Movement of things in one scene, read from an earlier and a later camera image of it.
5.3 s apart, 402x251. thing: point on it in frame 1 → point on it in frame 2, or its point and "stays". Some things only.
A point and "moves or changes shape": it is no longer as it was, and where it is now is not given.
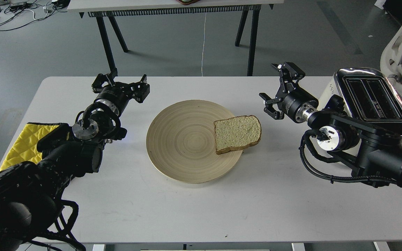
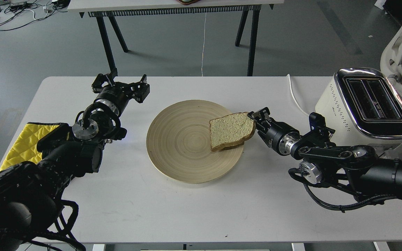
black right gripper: (297, 103) → (275, 135)
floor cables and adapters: (7, 15) stays
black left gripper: (118, 93) stays
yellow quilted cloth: (24, 148) stays
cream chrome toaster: (369, 97) stays
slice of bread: (236, 132) moves or changes shape
